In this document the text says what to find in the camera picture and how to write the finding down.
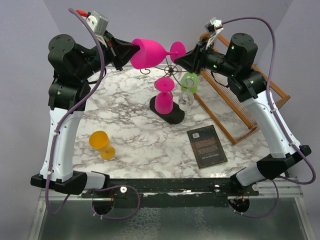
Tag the orange plastic wine glass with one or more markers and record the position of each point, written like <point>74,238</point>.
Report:
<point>100,142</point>

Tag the metal wine glass rack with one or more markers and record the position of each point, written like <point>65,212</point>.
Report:
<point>176,89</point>

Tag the pink wine glass front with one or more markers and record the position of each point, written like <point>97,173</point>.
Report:
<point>152,53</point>

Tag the black mounting rail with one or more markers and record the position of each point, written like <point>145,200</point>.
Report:
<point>171,192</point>

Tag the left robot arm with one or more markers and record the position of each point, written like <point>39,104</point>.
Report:
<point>73,65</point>

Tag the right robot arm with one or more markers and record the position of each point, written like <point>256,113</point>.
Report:
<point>250,88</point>

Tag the wooden dish rack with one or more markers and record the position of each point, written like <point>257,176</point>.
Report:
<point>222,105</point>

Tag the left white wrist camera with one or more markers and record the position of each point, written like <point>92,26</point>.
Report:
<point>96,21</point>

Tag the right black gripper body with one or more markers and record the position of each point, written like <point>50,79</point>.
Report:
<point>207,58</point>

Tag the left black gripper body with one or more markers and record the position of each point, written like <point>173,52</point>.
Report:
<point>110,45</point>

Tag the black book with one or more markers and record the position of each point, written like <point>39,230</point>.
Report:
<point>206,146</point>

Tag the green plastic wine glass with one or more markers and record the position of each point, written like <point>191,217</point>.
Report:
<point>189,82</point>

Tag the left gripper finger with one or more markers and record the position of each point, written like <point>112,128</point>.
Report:
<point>125,56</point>
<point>122,46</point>

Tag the pink wine glass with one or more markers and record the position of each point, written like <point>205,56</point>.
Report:
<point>164,100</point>
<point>152,53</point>

